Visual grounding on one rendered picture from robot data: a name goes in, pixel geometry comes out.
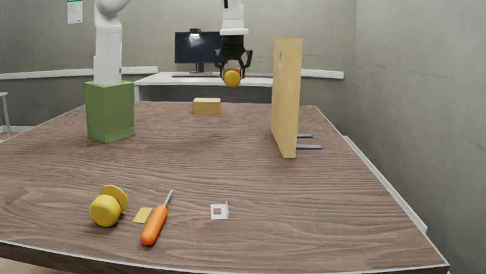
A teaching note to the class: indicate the orange-handled screwdriver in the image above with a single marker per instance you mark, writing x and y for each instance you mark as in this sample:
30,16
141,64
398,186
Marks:
155,223

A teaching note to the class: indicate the wooden door panel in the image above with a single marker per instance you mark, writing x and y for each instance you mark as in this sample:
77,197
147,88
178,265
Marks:
287,59

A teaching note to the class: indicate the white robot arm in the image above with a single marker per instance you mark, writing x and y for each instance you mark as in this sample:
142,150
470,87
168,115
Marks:
108,46

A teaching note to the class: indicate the yellow flat rectangular plate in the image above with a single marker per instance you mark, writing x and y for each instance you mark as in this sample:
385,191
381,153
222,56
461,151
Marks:
142,215

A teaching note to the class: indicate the tan flat rectangular box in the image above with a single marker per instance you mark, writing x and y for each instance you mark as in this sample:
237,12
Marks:
206,106

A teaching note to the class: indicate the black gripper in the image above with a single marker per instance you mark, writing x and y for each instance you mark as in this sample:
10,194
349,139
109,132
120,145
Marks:
232,52

